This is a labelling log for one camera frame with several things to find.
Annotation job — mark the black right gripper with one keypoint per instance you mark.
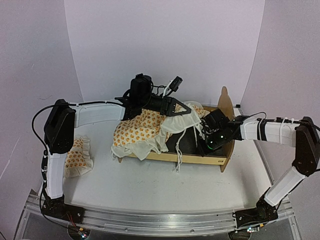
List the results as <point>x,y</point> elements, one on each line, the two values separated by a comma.
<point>203,156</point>

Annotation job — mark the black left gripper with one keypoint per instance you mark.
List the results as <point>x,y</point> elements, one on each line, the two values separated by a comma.
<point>165,106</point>

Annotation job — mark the wooden pet bed frame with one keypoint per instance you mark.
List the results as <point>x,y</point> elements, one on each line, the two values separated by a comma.
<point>226,106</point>

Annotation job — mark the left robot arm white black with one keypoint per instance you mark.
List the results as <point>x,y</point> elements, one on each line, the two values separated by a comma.
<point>64,117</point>

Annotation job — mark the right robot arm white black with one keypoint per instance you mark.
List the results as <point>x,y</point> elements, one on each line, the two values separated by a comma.
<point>252,168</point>

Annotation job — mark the grey bed mat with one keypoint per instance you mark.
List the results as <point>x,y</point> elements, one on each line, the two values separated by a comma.
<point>187,144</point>

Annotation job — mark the small duck print pillow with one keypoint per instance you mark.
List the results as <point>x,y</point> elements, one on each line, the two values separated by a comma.
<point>78,161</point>

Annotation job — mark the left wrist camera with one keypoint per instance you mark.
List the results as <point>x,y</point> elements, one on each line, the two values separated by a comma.
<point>172,86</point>

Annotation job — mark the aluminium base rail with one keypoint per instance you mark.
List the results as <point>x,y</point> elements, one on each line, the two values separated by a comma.
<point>176,222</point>

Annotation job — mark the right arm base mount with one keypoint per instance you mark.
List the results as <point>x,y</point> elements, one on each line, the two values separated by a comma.
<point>262,213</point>

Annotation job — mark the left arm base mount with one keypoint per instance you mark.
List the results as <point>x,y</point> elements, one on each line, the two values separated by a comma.
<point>58,209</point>

